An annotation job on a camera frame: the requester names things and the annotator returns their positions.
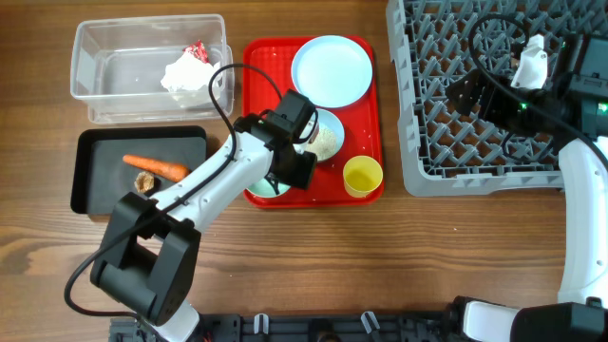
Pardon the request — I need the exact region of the light blue rice bowl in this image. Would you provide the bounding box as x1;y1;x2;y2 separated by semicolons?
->
294;108;345;162

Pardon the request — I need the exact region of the white paper napkin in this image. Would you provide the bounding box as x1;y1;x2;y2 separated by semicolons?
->
161;52;220;92

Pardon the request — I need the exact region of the red wrapper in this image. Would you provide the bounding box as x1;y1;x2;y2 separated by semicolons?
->
183;40;209;64

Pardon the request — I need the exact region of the orange carrot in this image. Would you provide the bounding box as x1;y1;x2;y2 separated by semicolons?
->
123;155;190;182

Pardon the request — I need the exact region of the brown food scrap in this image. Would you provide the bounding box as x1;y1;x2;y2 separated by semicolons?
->
134;171;156;193

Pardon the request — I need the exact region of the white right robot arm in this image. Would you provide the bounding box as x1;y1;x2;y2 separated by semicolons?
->
446;34;607;341

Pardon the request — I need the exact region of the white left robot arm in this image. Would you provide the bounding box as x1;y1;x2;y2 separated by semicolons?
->
90;90;316;341

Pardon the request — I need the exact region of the grey dishwasher rack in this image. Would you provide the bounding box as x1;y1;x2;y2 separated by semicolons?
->
386;0;607;197

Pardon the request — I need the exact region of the black waste tray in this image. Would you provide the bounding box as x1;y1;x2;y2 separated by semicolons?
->
70;125;206;216

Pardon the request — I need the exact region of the red serving tray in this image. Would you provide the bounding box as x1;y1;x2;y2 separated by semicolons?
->
242;36;384;209

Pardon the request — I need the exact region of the large light blue plate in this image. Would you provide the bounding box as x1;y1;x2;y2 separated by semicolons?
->
291;35;373;108

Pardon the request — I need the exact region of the mint green bowl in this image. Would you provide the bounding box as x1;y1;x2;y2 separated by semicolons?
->
245;179;291;199

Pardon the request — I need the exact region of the yellow plastic cup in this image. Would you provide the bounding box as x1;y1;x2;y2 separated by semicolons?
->
343;156;384;198

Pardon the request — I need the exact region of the clear plastic bin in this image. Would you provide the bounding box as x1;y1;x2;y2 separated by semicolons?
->
70;13;233;124

